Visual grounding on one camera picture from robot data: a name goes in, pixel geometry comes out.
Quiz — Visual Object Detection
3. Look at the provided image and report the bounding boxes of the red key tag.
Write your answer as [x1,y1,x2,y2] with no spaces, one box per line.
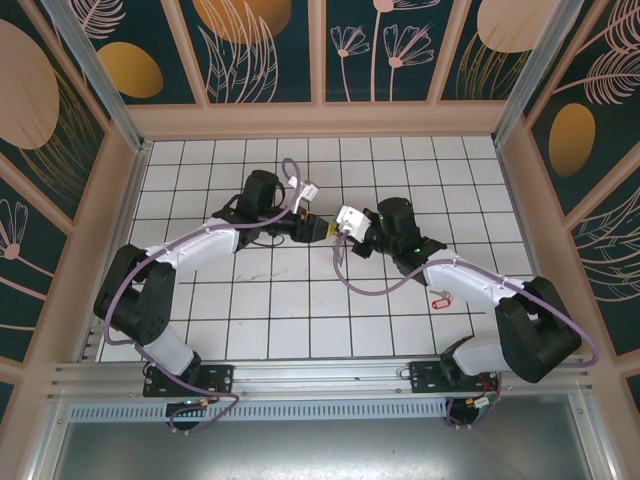
[428,288,454,312]

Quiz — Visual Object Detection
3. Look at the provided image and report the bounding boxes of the black round controller housing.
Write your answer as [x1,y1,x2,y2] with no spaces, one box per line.
[166,398,211,434]
[446,393,501,430]

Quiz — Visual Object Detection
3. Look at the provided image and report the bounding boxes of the grey metal sheet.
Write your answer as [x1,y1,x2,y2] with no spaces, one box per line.
[47,392,599,480]

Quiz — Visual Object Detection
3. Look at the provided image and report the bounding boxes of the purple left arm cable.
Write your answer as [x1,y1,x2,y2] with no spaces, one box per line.
[102,157,307,435]

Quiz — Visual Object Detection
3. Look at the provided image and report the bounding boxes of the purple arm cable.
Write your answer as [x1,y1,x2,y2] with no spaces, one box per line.
[331,230,601,431]
[102,157,307,435]

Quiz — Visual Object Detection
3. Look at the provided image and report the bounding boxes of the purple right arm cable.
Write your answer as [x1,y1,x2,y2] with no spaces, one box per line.
[331,230,601,431]

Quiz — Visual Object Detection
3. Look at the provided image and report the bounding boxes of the aluminium table side rail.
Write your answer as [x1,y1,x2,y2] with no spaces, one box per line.
[493,142,560,354]
[78,143,152,361]

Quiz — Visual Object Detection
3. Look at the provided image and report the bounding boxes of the aluminium mounting rail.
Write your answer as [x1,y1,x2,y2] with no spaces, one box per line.
[47,352,594,402]

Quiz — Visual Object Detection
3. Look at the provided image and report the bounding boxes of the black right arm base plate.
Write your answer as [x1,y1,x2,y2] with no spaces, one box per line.
[408,359,501,397]

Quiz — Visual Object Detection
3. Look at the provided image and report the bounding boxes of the grey slotted cable duct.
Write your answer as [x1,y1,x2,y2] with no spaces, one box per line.
[67,401,454,424]

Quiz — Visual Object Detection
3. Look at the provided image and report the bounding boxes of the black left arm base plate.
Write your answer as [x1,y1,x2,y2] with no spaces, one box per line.
[142,363,236,399]

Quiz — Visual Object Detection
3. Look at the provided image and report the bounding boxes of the aluminium frame post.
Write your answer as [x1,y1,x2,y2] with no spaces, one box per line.
[38,0,154,154]
[491,0,585,150]

